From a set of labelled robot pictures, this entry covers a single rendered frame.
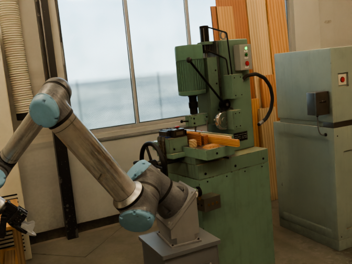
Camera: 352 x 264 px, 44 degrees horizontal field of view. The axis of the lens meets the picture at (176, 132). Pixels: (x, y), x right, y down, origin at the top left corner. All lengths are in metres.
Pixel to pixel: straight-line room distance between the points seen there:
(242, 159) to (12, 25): 2.01
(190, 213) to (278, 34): 2.95
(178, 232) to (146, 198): 0.29
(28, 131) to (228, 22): 2.80
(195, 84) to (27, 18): 1.70
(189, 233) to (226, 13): 2.71
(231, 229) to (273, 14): 2.56
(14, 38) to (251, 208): 2.16
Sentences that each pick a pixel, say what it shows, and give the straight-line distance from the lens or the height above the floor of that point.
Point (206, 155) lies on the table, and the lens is 2.49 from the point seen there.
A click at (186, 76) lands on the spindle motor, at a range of 2.71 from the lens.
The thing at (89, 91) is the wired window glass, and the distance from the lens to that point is 3.99.
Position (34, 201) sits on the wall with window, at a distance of 3.94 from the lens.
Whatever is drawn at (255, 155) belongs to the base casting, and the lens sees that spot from 2.87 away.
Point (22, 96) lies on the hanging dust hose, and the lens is 3.63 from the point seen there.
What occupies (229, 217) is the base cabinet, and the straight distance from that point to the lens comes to 2.81.
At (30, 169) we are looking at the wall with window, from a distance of 3.88.
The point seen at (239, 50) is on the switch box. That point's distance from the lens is 2.83.
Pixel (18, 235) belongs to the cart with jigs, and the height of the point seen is 0.45.
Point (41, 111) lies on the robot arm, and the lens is 1.68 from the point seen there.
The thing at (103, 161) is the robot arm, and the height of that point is 1.04.
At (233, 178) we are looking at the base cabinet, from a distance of 2.77.
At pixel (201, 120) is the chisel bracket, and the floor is 1.03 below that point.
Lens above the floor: 1.38
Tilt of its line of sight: 8 degrees down
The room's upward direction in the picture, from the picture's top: 5 degrees counter-clockwise
